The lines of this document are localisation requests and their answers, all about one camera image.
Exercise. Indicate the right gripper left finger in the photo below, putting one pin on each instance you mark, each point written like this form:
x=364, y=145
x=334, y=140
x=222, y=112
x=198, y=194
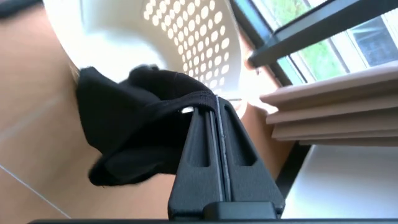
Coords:
x=196, y=186

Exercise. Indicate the window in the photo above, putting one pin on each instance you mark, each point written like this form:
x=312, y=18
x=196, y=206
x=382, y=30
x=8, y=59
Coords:
x=311, y=35

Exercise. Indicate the beige curtain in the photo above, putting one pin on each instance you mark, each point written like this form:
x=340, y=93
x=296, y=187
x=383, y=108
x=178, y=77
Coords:
x=335, y=118

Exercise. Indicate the black garment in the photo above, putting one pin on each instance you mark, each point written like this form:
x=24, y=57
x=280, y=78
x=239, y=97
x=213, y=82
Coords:
x=124, y=124

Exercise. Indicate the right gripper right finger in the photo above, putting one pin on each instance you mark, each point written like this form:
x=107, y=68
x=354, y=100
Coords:
x=255, y=189

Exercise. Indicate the white laundry basket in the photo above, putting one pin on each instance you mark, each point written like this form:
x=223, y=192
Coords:
x=109, y=37

